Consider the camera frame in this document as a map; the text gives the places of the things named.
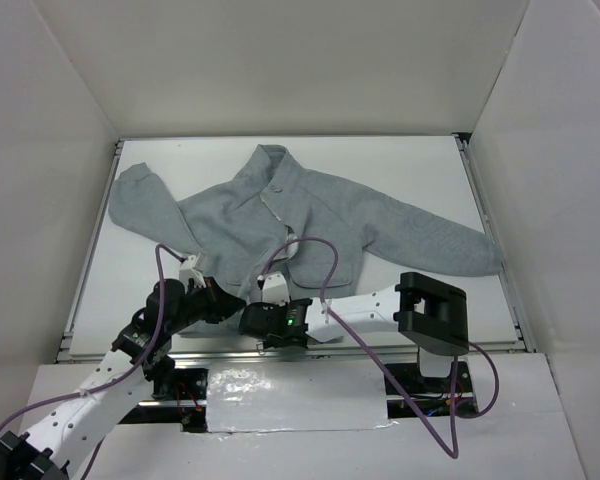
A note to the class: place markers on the grey zip-up jacket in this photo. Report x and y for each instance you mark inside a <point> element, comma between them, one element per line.
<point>314,227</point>

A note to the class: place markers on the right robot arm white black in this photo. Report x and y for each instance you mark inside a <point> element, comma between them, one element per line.
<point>428,312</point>

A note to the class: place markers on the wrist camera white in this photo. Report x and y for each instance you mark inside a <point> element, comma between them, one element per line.
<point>272,288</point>
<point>191,270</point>

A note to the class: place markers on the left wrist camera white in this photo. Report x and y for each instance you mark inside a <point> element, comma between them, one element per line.
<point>191,270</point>

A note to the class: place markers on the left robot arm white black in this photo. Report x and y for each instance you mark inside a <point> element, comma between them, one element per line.
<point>57,446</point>

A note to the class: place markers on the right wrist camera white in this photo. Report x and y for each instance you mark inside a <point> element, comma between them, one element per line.
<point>272,288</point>

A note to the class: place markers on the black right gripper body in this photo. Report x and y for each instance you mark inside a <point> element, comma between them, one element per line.
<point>259,319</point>

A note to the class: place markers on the white foil-taped panel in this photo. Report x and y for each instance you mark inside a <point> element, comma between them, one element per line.
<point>295,396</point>

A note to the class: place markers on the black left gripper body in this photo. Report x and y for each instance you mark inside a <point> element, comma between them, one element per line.
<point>215,298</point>

